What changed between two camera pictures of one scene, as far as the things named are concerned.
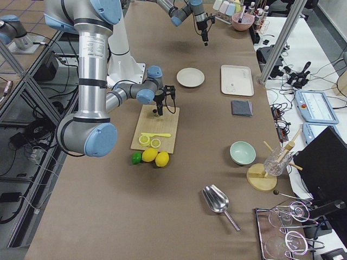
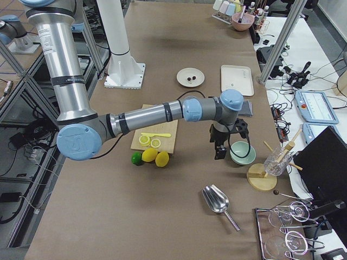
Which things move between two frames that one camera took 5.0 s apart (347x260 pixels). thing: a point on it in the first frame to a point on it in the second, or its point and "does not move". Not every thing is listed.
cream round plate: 190,77 does not move
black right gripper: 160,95 to 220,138
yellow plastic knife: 152,134 does not move
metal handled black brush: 240,19 does not move
